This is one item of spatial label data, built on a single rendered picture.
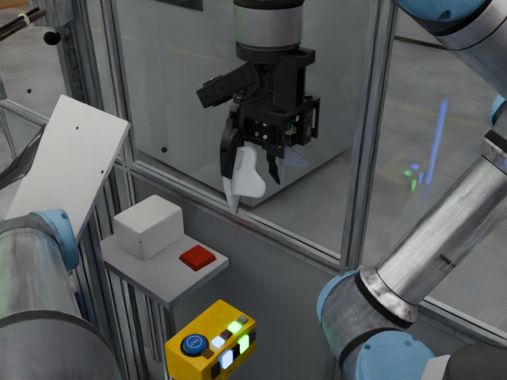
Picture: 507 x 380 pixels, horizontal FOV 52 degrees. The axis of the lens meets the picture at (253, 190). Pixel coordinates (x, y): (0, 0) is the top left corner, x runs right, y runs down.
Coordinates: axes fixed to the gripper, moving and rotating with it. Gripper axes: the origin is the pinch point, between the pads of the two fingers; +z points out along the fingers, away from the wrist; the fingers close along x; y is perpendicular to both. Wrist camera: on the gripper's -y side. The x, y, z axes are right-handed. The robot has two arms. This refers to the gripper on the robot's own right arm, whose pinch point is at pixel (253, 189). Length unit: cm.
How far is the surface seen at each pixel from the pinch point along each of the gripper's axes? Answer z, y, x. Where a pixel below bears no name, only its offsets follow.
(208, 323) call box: 40.8, -16.4, 5.8
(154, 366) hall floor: 148, -91, 43
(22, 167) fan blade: 6.6, -41.1, -11.2
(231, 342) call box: 40.9, -9.7, 5.0
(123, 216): 51, -71, 27
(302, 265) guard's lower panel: 54, -20, 45
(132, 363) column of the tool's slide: 135, -90, 32
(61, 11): -6, -82, 26
